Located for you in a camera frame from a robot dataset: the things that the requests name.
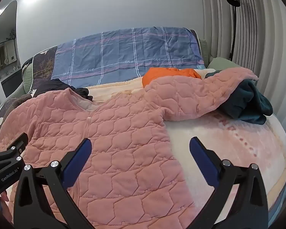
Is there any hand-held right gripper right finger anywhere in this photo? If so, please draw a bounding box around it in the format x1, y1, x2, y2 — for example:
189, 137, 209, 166
189, 137, 269, 229

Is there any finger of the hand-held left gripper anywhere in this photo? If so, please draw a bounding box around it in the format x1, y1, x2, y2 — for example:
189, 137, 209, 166
0, 133, 29, 170

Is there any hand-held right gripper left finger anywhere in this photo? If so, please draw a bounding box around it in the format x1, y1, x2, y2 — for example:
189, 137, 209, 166
13, 138, 96, 229

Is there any pink quilted jacket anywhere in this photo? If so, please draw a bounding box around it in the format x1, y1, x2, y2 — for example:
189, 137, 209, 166
0, 67, 259, 229

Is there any person's left hand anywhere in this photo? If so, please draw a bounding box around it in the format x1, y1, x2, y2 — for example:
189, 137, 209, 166
0, 191, 10, 205

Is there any pink and white fleece blanket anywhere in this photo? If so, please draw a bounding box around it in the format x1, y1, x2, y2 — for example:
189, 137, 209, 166
86, 68, 286, 229

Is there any grey fleece cloth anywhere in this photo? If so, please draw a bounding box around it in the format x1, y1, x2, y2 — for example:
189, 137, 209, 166
4, 94, 34, 115

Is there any dark teal garment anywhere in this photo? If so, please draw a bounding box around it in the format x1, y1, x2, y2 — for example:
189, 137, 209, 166
205, 70, 274, 125

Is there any black garment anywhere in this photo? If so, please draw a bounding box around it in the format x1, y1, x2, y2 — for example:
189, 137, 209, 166
36, 79, 93, 101

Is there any dark floral pillow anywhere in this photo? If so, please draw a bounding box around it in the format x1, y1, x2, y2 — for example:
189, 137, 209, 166
32, 45, 59, 82

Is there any orange garment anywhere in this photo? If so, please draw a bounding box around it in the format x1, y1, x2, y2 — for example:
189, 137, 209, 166
142, 67, 202, 88

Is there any green pillow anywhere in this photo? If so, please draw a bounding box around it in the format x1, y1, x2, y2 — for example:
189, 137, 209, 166
206, 57, 245, 71

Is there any blue plaid bed sheet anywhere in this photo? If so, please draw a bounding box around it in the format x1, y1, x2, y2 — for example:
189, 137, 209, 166
51, 27, 204, 86

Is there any grey curtain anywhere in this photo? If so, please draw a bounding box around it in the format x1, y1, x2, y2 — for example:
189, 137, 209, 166
200, 0, 286, 115

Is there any arched wall mirror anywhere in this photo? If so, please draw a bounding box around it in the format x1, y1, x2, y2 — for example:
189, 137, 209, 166
0, 0, 22, 82

